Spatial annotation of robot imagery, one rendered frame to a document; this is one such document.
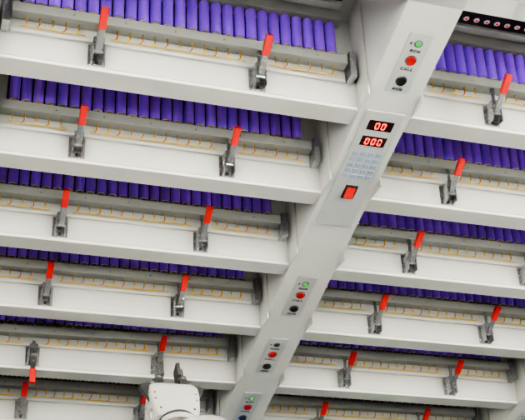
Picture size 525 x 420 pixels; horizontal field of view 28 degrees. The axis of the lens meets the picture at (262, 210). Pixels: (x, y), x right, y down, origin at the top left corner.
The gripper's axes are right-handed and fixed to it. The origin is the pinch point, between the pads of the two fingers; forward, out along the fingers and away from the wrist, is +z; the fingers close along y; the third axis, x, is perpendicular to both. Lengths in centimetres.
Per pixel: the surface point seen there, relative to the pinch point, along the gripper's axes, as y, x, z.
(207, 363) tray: 11.1, -6.3, 12.1
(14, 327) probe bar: -31.0, -2.2, 14.2
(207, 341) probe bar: 10.8, -2.1, 14.6
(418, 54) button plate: 24, 82, -15
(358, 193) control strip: 25, 51, -7
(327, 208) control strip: 20, 46, -6
